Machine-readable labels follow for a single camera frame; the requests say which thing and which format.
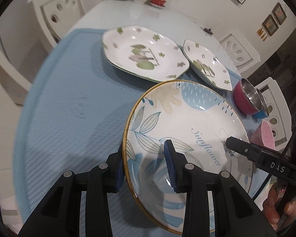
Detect round blue leaf plate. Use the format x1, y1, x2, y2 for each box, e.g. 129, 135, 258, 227
123, 80, 253, 234

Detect white chair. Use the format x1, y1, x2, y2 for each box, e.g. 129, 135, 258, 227
256, 77, 292, 151
0, 49, 31, 105
219, 30, 260, 73
28, 0, 85, 52

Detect small octagonal forest plate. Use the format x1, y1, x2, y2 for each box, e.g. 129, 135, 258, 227
182, 39, 233, 91

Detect small black lid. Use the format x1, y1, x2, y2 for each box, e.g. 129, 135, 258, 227
204, 28, 213, 35

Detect orange hanging wall ornaments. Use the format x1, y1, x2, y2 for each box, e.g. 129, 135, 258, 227
257, 28, 268, 42

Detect red lidded teacup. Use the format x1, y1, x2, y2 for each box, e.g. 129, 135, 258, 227
150, 0, 166, 7

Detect red steel bowl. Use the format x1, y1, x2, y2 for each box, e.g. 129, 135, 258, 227
232, 78, 262, 115

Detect pink ceramic bowl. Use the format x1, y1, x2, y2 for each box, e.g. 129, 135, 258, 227
249, 120, 275, 150

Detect person's right hand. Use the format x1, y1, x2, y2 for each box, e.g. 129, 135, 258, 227
262, 183, 296, 231

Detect white chair near right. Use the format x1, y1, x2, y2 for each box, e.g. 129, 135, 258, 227
256, 77, 292, 151

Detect light blue table mat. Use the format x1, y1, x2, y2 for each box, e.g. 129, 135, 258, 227
13, 29, 153, 221

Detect lower small framed picture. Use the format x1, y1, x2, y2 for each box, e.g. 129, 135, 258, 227
262, 14, 279, 36

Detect white chair far right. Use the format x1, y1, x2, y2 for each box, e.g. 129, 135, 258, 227
219, 30, 260, 73

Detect white chair far left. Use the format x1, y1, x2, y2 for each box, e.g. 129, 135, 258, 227
28, 0, 85, 52

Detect black cable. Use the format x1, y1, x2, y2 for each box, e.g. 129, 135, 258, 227
251, 123, 296, 203

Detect white chair near left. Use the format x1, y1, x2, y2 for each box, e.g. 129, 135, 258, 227
0, 49, 31, 105

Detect large octagonal forest plate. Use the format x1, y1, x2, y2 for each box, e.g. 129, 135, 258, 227
102, 26, 189, 83

